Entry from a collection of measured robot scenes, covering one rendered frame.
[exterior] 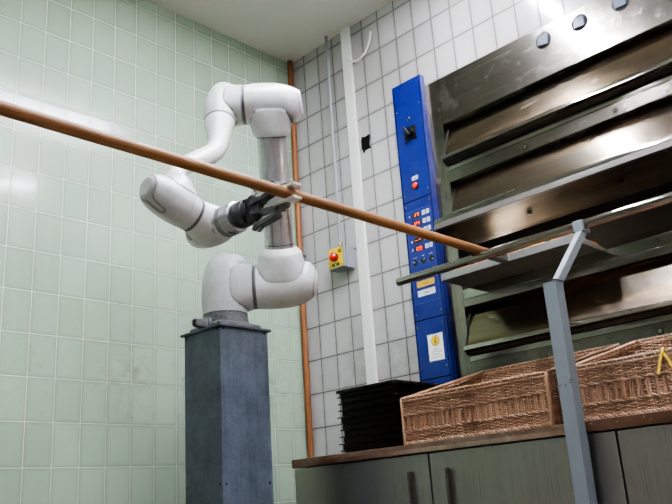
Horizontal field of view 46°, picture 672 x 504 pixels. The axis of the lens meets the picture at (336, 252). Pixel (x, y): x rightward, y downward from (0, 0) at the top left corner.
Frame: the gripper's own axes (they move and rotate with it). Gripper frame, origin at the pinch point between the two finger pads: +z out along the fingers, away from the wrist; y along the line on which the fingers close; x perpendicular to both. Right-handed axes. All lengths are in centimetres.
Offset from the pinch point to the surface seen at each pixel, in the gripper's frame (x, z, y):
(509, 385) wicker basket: -68, 17, 48
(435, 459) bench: -63, -9, 67
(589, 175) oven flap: -102, 35, -20
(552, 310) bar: -57, 39, 32
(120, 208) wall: -22, -121, -38
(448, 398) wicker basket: -68, -6, 49
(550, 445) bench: -63, 30, 66
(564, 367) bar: -57, 40, 48
